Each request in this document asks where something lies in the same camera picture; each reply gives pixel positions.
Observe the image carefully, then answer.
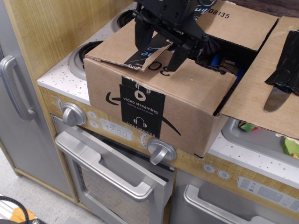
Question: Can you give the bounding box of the black-taped handle butter knife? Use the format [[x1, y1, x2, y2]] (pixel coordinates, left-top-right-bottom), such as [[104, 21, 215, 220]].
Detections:
[[263, 30, 299, 113]]

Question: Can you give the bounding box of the silver front stove burner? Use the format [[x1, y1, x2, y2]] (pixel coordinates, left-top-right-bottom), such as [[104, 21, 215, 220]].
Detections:
[[68, 41, 103, 81]]

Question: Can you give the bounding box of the black cable on floor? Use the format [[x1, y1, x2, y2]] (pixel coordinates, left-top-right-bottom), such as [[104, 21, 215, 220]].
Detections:
[[0, 196, 30, 222]]

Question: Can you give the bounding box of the silver oven knob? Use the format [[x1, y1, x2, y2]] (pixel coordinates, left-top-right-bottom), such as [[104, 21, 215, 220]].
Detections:
[[62, 102, 87, 127], [147, 138, 177, 165]]

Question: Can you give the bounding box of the grey toy sink basin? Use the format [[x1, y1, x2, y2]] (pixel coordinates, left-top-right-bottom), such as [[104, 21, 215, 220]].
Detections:
[[221, 118, 299, 167]]

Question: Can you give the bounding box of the grey toy fridge door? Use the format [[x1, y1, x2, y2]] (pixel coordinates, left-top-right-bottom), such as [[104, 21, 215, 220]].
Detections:
[[0, 1, 75, 200]]

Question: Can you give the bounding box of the silver right oven knob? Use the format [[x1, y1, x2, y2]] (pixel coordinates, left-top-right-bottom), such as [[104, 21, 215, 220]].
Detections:
[[147, 138, 177, 165]]

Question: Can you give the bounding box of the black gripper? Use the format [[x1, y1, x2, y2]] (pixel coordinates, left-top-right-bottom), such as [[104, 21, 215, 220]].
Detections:
[[135, 0, 217, 72]]

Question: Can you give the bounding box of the silver left oven knob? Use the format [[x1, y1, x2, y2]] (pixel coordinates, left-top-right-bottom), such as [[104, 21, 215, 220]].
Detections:
[[62, 102, 87, 127]]

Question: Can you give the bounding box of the brown cardboard shipping box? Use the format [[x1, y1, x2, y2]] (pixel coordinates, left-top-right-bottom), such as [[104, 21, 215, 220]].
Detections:
[[84, 1, 299, 157]]

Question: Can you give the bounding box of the wooden toy kitchen unit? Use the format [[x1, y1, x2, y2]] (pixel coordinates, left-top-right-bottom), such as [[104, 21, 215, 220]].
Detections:
[[4, 0, 299, 220]]

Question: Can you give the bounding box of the yellow green toy item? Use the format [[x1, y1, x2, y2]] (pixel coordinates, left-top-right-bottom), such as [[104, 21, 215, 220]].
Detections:
[[283, 138, 299, 159]]

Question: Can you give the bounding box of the orange object on floor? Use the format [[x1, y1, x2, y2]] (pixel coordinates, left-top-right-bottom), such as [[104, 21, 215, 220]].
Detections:
[[9, 207, 36, 223]]

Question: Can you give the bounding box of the purple striped ball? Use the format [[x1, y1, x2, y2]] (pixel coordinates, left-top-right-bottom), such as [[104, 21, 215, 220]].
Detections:
[[201, 39, 222, 56]]

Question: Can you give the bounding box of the grey toy dishwasher door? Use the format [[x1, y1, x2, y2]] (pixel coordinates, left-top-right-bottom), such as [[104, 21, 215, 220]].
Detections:
[[170, 170, 298, 224]]

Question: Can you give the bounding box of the silver rear stove burner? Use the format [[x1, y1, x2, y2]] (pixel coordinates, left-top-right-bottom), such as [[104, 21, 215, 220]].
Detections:
[[112, 9, 136, 32]]

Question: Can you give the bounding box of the grey toy oven door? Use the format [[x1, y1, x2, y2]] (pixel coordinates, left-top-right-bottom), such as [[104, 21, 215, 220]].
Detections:
[[52, 116, 175, 224]]

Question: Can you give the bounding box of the silver stove burner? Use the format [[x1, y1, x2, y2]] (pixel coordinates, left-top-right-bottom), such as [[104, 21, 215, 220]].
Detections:
[[68, 41, 103, 81], [112, 9, 136, 32]]

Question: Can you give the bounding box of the green red toy packet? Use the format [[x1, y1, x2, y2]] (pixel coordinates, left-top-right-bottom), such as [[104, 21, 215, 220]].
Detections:
[[238, 121, 258, 132]]

